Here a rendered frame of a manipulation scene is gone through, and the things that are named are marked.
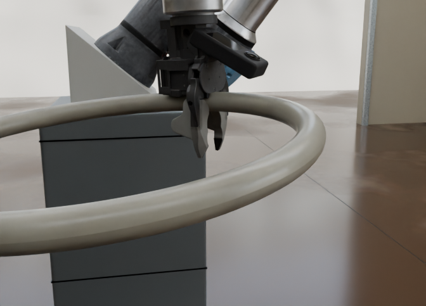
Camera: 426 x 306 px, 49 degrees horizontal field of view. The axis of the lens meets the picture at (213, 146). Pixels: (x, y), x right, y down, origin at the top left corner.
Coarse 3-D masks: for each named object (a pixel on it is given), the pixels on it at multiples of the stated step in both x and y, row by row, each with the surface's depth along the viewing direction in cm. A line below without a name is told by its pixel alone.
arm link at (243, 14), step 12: (228, 0) 118; (240, 0) 116; (252, 0) 115; (264, 0) 115; (276, 0) 117; (228, 12) 117; (240, 12) 116; (252, 12) 116; (264, 12) 118; (216, 24) 117; (228, 24) 116; (240, 24) 117; (252, 24) 118; (228, 36) 117; (240, 36) 117; (252, 36) 120; (228, 72) 118; (228, 84) 126
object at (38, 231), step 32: (128, 96) 75; (160, 96) 74; (224, 96) 69; (256, 96) 65; (0, 128) 66; (32, 128) 70; (320, 128) 46; (256, 160) 37; (288, 160) 38; (160, 192) 32; (192, 192) 32; (224, 192) 33; (256, 192) 35; (0, 224) 30; (32, 224) 30; (64, 224) 30; (96, 224) 30; (128, 224) 31; (160, 224) 31; (192, 224) 33; (0, 256) 31
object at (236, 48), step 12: (192, 36) 68; (204, 36) 67; (216, 36) 68; (204, 48) 68; (216, 48) 67; (228, 48) 66; (240, 48) 68; (228, 60) 66; (240, 60) 65; (252, 60) 65; (264, 60) 67; (240, 72) 66; (252, 72) 65; (264, 72) 68
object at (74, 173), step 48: (48, 144) 111; (96, 144) 113; (144, 144) 115; (192, 144) 117; (48, 192) 113; (96, 192) 115; (144, 192) 118; (144, 240) 121; (192, 240) 123; (96, 288) 121; (144, 288) 124; (192, 288) 126
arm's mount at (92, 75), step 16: (80, 32) 124; (80, 48) 114; (96, 48) 118; (80, 64) 115; (96, 64) 115; (112, 64) 116; (80, 80) 116; (96, 80) 116; (112, 80) 117; (128, 80) 117; (80, 96) 116; (96, 96) 117; (112, 96) 118
